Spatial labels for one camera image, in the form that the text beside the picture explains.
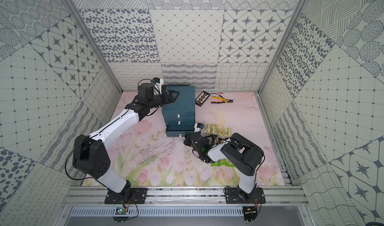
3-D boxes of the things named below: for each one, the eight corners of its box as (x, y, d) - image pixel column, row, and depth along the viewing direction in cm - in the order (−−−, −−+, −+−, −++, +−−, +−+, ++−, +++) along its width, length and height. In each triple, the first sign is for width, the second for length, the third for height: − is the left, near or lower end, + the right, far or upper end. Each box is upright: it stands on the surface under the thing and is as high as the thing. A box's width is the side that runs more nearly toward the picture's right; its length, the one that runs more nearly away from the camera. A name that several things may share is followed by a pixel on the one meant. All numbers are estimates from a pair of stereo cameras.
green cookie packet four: (222, 136, 98) (223, 134, 96) (224, 127, 102) (224, 125, 100) (230, 137, 97) (230, 135, 95) (231, 129, 101) (232, 127, 99)
